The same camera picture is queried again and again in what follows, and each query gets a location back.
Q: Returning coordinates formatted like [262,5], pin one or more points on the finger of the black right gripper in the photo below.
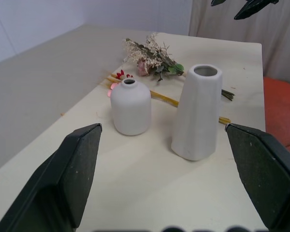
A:
[217,2]
[250,9]

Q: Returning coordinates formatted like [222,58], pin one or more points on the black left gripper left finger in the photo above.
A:
[62,174]

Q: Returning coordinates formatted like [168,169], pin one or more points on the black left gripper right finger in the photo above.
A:
[265,174]

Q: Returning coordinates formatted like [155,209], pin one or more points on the tall tapered white vase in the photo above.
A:
[198,116]

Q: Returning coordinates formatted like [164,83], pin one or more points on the small round white vase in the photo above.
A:
[131,111]

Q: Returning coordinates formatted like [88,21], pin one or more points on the beige curtain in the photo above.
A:
[241,29]

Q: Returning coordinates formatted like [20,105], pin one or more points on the orange-red cloth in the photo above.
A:
[279,108]

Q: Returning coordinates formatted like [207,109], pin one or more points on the dried flower bouquet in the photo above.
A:
[154,56]

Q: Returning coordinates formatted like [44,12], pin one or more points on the yellow-stemmed red flower bunch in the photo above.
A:
[163,97]

